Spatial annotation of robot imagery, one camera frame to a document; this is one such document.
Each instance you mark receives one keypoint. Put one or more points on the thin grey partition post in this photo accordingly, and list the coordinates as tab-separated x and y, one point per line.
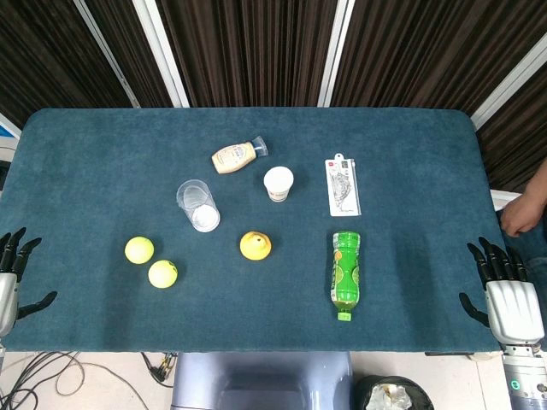
107	53

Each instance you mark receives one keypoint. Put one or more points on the white flat printed packet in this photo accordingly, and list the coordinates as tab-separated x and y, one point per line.
343	185

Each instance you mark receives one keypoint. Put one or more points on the white paper cup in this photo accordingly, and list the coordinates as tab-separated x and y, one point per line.
278	181

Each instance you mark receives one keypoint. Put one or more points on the clear plastic ball tube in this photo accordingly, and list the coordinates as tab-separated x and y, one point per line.
198	207

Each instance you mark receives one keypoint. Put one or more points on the dark brown pleated curtain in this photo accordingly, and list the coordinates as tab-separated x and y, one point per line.
517	141
252	51
42	55
128	47
427	51

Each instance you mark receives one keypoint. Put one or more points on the white side ledge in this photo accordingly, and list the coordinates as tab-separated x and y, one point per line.
502	198

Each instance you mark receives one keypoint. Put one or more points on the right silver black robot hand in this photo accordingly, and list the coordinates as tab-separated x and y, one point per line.
515	309

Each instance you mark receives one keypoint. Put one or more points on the blue-green table cloth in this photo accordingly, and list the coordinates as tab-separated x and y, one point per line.
265	299

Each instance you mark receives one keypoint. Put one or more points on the wide white partition post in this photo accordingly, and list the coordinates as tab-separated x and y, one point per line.
160	51
335	51
510	83

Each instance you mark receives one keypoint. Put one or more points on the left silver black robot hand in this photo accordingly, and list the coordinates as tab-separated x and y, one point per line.
7	294

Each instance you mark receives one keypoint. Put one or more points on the bystander forearm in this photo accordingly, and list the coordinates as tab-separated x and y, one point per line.
537	183

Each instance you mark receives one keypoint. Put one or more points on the bystander bare hand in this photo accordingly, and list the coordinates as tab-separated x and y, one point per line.
519	215

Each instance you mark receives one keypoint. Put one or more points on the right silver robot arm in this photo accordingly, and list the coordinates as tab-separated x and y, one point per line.
527	380

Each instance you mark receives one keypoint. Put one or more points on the black trash bin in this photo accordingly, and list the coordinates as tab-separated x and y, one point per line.
393	395

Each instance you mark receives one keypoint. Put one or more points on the black plug cluster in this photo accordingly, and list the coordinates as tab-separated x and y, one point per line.
160	369

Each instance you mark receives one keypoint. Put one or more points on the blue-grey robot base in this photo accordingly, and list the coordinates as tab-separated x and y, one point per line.
260	380

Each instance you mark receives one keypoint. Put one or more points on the yellow-green tennis ball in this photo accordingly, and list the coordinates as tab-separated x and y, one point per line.
162	274
139	250

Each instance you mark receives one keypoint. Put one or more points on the green plastic drink bottle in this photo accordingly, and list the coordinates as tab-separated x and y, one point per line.
346	273

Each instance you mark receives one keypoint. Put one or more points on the beige squeeze sauce bottle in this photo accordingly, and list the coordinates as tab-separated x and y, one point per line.
233	157

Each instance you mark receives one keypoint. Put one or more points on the white blue sign board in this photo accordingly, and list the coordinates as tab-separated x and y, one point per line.
6	128

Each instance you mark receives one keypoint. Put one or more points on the yellow pear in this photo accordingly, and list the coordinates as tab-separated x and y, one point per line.
255	246

